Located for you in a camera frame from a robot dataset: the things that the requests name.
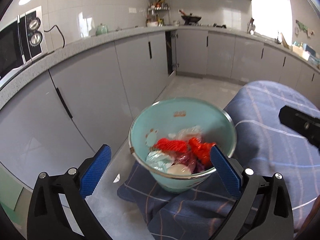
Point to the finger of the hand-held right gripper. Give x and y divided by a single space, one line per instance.
300 123

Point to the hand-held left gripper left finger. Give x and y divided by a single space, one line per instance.
96 172

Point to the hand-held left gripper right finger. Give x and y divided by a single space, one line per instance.
225 172

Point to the purple plastic wrapper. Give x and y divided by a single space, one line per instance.
200 167

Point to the red plastic wrapper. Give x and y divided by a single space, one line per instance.
202 150

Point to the white paper cup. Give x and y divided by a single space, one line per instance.
177 169

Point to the clear plastic bag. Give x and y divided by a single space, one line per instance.
186 132

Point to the white and teal plastic bag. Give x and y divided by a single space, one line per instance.
157 160

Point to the teal metal bin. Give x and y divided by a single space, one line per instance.
175 125

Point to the blue checked tablecloth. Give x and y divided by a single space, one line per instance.
262 142

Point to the wooden cutting board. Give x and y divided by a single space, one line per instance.
285 40

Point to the metal faucet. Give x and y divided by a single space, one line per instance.
278 37

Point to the green floor mat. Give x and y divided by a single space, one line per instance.
10 195

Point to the knife holder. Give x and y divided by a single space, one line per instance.
251 27

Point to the bright window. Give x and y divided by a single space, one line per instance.
271 12

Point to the gas stove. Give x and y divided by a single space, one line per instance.
207 25

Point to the green ceramic teapot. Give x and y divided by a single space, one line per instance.
102 29

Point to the black wok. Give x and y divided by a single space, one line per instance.
191 18

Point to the black and white microwave oven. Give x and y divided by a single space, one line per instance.
17 42

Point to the glass jar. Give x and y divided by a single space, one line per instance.
176 23

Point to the white bowl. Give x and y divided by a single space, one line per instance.
151 24

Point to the metal spice rack with bottles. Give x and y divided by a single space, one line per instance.
158 10

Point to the hanging wall cloths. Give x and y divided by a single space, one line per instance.
303 27

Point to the white wall socket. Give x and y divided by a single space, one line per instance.
132 10

